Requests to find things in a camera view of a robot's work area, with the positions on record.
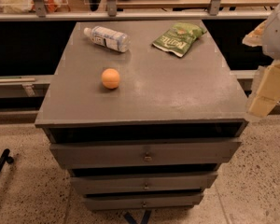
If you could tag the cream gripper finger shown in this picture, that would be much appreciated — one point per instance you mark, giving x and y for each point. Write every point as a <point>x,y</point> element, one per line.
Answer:
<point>265,91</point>

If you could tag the clear blue plastic bottle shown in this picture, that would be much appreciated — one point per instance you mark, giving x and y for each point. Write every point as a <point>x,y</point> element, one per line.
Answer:
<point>108,38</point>

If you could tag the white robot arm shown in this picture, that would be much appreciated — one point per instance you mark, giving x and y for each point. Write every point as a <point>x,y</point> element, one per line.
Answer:
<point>270,45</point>

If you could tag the green chip bag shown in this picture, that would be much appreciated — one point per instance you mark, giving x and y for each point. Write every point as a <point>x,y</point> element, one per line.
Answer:
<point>179,38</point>

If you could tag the middle grey drawer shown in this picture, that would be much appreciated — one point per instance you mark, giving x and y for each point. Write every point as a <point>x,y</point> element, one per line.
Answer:
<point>143,182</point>

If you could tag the grey drawer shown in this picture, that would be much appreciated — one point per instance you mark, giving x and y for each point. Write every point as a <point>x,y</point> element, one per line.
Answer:
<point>136,154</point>
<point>143,201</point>
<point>143,182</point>

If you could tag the grey drawer cabinet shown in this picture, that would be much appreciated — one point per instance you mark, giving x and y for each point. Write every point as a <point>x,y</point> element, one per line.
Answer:
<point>160,97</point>

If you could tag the top grey drawer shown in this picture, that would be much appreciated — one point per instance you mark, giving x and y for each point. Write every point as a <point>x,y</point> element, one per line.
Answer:
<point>136,154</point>

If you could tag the orange ball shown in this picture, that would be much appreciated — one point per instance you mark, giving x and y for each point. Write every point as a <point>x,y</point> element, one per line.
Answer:
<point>110,78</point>

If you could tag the bottom grey drawer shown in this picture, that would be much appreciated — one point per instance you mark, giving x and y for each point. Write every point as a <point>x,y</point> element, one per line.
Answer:
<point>143,201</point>

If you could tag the black pole on floor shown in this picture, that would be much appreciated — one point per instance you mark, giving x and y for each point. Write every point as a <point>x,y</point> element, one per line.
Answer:
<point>5,158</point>

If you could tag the wooden shelf with metal rail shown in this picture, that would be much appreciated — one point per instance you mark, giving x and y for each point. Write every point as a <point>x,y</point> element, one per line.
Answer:
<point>117,10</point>

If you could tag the grey low side rail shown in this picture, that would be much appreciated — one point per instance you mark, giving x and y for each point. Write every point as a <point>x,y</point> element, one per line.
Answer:
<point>24,86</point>

